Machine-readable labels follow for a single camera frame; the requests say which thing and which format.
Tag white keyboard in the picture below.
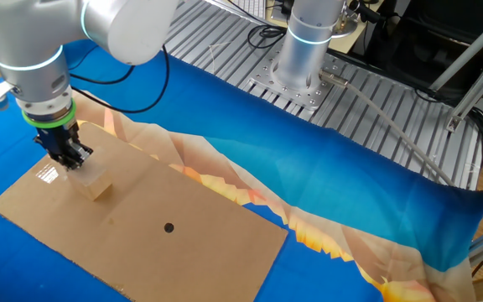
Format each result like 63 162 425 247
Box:
241 0 267 20

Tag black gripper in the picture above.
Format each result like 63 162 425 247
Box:
33 121 94 170

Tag black cable coil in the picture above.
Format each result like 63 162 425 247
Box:
247 23 288 49

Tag black desk chair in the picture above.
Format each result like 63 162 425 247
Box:
350 0 483 98

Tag brown cardboard sheet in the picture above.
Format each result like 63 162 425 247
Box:
0 121 289 302

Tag grey cable hose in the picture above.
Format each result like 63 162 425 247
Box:
319 69 457 188

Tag blue mountain print cloth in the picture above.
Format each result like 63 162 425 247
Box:
0 39 483 302

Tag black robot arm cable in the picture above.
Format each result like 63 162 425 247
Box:
67 44 171 115

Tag thin grey metal tube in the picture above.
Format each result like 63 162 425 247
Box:
428 6 483 91

